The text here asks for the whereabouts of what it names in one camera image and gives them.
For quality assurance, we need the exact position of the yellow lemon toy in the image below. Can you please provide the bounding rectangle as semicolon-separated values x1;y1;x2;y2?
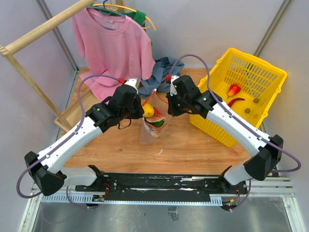
142;103;155;118

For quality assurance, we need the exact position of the clear orange zip top bag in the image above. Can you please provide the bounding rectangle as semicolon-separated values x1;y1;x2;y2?
140;89;173;145

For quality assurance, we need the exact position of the watermelon slice toy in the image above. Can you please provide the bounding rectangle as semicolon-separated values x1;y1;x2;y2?
145;107;166;128

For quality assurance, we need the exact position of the red chili pepper toy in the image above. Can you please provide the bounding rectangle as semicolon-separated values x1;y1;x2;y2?
227;98;245;108

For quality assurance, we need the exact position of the red yellow mango toy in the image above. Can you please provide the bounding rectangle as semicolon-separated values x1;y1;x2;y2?
227;84;241;98

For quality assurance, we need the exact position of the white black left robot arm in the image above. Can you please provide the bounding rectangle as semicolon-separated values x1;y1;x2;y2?
25;78;144;196

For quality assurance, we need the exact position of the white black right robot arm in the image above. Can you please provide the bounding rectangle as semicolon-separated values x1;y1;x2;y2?
167;75;283;193

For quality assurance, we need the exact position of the blue crumpled cloth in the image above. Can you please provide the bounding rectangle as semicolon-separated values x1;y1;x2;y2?
139;57;177;99

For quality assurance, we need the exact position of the pink t-shirt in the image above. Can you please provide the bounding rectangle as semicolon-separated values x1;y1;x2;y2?
71;8;155;101

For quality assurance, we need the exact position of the yellow plastic shopping basket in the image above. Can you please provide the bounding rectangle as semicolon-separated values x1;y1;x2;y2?
189;47;288;148

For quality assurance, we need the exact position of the green shirt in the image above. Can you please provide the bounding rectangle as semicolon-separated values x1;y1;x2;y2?
124;11;146;31

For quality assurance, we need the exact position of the grey clothes hanger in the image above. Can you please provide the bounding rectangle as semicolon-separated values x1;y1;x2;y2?
87;0;125;17

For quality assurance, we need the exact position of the yellow clothes hanger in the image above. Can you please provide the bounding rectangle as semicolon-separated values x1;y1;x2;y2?
90;3;156;31

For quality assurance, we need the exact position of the wooden clothes rack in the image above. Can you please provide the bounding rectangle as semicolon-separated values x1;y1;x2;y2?
0;0;126;132

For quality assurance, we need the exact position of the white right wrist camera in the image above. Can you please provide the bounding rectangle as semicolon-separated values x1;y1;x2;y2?
169;75;179;96

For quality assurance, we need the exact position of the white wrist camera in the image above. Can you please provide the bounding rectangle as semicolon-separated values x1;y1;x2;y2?
169;75;179;96
125;78;140;94

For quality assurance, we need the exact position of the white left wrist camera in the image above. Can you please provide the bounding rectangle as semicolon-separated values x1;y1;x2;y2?
125;78;140;94

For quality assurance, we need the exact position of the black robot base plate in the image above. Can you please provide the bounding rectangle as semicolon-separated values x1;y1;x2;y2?
75;173;247;203

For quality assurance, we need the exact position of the aluminium rail frame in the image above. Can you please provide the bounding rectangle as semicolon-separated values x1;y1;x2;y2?
26;172;306;232

